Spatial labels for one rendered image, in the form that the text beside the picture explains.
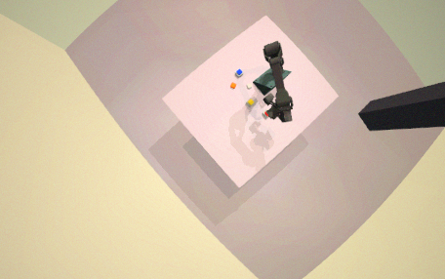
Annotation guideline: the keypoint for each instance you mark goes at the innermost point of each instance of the blue button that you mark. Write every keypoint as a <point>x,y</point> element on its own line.
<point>238,72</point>

